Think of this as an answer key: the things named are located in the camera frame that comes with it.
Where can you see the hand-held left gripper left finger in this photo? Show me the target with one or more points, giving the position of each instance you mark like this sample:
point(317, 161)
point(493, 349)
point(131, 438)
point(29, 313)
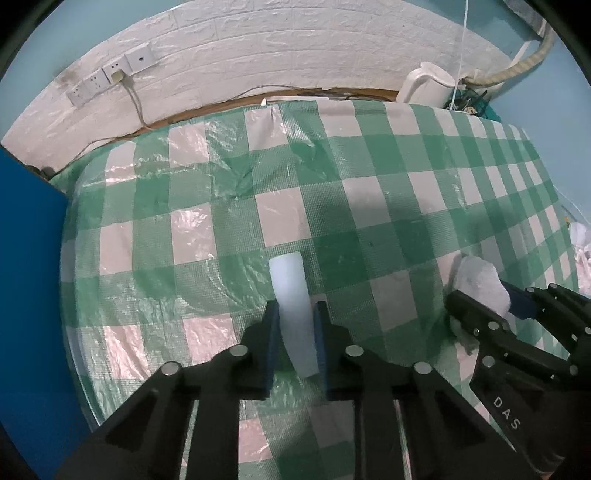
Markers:
point(272, 341)

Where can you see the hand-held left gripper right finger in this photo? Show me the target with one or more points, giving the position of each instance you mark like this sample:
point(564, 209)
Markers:
point(321, 341)

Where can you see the teal basket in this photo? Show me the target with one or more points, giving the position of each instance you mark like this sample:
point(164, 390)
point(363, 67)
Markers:
point(485, 110)

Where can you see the white sock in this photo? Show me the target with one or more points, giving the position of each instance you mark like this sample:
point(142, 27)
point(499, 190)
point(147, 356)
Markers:
point(480, 281)

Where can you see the green checkered tablecloth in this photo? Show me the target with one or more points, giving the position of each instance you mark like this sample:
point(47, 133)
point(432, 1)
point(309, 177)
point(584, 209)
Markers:
point(207, 184)

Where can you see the white wall socket with plug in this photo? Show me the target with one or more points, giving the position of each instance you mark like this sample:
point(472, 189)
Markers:
point(113, 74)

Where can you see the cardboard box with blue edges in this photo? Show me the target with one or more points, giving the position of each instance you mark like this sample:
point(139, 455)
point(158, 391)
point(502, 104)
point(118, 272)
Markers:
point(37, 300)

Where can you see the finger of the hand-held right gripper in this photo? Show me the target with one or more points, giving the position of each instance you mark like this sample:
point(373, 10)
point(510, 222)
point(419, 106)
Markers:
point(475, 314)
point(519, 302)

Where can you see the white electric kettle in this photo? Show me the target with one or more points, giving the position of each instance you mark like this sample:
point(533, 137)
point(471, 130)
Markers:
point(425, 83)

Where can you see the white crumpled plastic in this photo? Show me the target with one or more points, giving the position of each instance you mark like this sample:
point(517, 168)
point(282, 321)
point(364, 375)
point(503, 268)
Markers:
point(582, 244)

